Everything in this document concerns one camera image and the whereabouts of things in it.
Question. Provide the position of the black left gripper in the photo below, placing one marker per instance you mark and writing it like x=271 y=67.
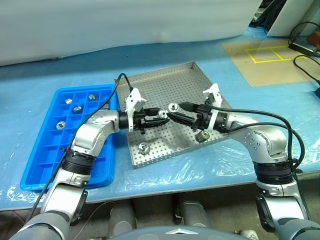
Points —
x=140 y=121

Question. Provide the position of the grey robot torso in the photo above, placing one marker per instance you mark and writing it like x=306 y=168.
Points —
x=175 y=233

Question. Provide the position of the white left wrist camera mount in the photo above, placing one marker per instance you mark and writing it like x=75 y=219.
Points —
x=133 y=100

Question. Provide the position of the blue plastic compartment tray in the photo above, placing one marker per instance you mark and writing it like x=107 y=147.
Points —
x=45 y=155

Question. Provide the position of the black device at edge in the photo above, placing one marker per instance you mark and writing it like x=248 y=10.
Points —
x=318 y=92

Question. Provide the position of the white leaning board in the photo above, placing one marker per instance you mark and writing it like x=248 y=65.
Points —
x=295 y=15

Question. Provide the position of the grey rounded cylinder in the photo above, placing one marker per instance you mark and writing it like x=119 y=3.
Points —
x=122 y=215
x=193 y=212

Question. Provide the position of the black power adapter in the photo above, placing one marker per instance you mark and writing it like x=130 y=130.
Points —
x=302 y=47

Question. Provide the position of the perforated steel tray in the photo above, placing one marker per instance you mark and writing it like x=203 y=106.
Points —
x=170 y=82

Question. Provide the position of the orange brown block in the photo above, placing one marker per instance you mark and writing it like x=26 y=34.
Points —
x=315 y=38

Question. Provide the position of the blue plastic table cover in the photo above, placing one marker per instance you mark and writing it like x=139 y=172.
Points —
x=175 y=185

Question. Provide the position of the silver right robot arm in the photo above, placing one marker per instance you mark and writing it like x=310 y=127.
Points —
x=262 y=140

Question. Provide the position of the brown cardboard mat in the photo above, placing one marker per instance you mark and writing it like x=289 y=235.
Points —
x=262 y=72

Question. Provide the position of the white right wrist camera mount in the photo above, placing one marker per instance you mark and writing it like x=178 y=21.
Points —
x=214 y=93

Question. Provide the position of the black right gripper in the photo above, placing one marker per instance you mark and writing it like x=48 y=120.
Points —
x=203 y=117

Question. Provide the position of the white backdrop sheet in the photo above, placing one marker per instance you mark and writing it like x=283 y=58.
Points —
x=100 y=22

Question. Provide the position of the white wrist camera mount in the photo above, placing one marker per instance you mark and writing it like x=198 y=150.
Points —
x=214 y=93
x=133 y=100

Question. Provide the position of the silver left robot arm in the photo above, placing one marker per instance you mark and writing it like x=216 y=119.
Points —
x=87 y=132

